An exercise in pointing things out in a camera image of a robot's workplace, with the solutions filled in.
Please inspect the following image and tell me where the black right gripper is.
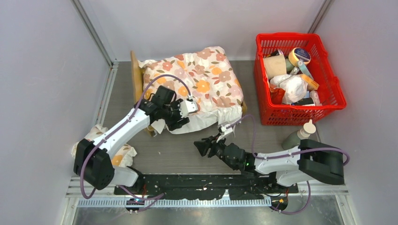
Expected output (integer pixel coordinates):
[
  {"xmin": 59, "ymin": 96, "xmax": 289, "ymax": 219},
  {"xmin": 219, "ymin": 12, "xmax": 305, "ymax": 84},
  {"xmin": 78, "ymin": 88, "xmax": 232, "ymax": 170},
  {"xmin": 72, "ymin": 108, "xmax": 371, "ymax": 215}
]
[{"xmin": 194, "ymin": 132, "xmax": 238, "ymax": 170}]

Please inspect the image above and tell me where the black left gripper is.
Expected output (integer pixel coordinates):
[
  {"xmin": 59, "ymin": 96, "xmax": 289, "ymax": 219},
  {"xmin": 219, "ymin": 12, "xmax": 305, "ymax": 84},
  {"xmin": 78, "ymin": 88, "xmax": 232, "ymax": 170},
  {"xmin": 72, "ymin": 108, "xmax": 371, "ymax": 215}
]
[{"xmin": 162, "ymin": 99, "xmax": 189, "ymax": 131}]

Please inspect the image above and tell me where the wooden pet bed frame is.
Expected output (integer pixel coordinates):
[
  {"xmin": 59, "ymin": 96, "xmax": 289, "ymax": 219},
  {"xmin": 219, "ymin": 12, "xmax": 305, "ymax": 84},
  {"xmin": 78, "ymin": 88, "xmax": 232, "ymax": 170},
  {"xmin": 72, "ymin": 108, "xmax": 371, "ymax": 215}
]
[{"xmin": 130, "ymin": 50, "xmax": 248, "ymax": 137}]

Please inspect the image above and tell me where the large floral cushion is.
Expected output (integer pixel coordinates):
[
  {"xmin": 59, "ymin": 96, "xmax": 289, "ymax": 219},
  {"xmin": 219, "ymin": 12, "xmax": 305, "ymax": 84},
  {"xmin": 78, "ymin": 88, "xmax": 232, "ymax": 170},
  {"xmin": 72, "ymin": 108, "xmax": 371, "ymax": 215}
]
[{"xmin": 138, "ymin": 46, "xmax": 244, "ymax": 135}]

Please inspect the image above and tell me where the small floral pillow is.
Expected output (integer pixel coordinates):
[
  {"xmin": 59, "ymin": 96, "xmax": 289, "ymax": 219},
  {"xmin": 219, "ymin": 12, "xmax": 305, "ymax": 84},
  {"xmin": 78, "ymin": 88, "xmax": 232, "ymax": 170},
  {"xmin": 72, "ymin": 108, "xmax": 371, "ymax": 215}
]
[{"xmin": 84, "ymin": 124, "xmax": 137, "ymax": 167}]

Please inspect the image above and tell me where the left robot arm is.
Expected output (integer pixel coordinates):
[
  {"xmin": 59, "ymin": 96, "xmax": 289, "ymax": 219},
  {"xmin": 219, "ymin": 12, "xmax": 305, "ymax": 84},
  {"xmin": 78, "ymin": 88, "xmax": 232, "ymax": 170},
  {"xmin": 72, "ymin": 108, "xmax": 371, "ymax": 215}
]
[{"xmin": 73, "ymin": 86, "xmax": 198, "ymax": 194}]

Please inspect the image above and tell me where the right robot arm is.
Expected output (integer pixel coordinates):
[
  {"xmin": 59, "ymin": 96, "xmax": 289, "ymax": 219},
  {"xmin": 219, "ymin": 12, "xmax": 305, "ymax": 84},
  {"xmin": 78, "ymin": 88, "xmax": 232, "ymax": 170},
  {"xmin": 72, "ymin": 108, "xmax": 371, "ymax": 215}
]
[{"xmin": 194, "ymin": 136, "xmax": 350, "ymax": 192}]

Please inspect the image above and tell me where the green bottle with beige cap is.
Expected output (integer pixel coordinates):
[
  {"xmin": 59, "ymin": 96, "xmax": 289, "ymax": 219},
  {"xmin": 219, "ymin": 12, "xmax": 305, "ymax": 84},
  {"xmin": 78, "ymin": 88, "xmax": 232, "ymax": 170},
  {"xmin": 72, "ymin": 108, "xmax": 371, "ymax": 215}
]
[{"xmin": 281, "ymin": 120, "xmax": 316, "ymax": 150}]

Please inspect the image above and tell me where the white crumpled plastic bag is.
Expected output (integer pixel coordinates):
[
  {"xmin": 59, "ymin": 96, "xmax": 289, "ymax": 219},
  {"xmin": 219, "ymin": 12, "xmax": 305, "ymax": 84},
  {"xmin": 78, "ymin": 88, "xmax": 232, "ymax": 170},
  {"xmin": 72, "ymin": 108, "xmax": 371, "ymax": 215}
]
[{"xmin": 269, "ymin": 74, "xmax": 307, "ymax": 105}]

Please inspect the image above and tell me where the yellow tape roll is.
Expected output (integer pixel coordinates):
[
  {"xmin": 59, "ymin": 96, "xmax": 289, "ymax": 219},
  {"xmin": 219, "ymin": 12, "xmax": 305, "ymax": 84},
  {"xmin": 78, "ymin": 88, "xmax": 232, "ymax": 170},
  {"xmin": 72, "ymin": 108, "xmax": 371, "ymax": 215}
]
[{"xmin": 288, "ymin": 47, "xmax": 311, "ymax": 67}]

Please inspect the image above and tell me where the red plastic basket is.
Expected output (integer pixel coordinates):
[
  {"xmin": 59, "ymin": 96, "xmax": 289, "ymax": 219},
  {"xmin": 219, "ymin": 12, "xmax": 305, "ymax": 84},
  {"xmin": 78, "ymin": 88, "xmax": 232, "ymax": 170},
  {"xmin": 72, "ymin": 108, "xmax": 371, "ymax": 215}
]
[{"xmin": 254, "ymin": 32, "xmax": 347, "ymax": 126}]

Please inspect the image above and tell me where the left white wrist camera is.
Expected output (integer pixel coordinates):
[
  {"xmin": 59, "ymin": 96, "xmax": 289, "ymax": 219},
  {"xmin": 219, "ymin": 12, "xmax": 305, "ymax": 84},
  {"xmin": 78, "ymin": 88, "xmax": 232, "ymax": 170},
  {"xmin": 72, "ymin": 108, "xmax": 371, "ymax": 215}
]
[{"xmin": 180, "ymin": 99, "xmax": 199, "ymax": 118}]

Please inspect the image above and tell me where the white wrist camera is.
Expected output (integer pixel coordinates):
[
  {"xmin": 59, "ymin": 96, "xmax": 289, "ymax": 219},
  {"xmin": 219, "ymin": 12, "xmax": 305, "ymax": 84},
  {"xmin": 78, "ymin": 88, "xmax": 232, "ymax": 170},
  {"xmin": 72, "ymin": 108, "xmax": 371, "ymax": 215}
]
[
  {"xmin": 216, "ymin": 124, "xmax": 235, "ymax": 143},
  {"xmin": 180, "ymin": 99, "xmax": 199, "ymax": 118}
]

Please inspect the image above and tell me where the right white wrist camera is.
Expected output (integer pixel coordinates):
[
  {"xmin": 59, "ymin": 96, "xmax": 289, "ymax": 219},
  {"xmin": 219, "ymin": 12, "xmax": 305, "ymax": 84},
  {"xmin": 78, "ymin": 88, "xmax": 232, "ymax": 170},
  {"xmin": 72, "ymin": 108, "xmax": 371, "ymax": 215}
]
[{"xmin": 216, "ymin": 124, "xmax": 235, "ymax": 143}]

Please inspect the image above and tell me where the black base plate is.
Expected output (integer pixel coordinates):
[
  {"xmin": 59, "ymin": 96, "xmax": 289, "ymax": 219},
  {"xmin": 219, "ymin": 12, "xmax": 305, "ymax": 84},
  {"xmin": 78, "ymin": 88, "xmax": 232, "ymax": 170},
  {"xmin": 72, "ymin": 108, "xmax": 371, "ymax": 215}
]
[{"xmin": 127, "ymin": 174, "xmax": 299, "ymax": 200}]

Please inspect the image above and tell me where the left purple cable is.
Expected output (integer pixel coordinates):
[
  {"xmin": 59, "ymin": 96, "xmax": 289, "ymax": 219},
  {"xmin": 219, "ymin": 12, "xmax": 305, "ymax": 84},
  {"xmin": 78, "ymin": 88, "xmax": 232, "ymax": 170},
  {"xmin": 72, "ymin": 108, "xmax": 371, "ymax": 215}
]
[{"xmin": 79, "ymin": 74, "xmax": 193, "ymax": 214}]

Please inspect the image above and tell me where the purple cable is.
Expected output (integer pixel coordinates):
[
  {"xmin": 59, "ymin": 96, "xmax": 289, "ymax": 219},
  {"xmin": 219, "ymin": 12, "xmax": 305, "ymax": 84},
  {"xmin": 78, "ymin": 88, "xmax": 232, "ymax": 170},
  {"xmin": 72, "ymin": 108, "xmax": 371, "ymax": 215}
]
[
  {"xmin": 225, "ymin": 114, "xmax": 351, "ymax": 216},
  {"xmin": 79, "ymin": 74, "xmax": 193, "ymax": 214}
]

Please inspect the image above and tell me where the aluminium rail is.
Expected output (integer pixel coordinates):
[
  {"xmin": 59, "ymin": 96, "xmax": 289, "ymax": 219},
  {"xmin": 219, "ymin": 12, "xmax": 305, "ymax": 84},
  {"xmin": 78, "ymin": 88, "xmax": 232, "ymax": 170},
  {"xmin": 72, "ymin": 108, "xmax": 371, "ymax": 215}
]
[{"xmin": 66, "ymin": 177, "xmax": 349, "ymax": 208}]

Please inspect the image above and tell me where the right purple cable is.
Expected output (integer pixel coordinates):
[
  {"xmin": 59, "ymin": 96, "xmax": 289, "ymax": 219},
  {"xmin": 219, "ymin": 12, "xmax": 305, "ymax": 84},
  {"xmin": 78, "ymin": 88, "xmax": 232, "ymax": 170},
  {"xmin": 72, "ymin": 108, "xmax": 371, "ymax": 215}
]
[{"xmin": 225, "ymin": 114, "xmax": 351, "ymax": 216}]

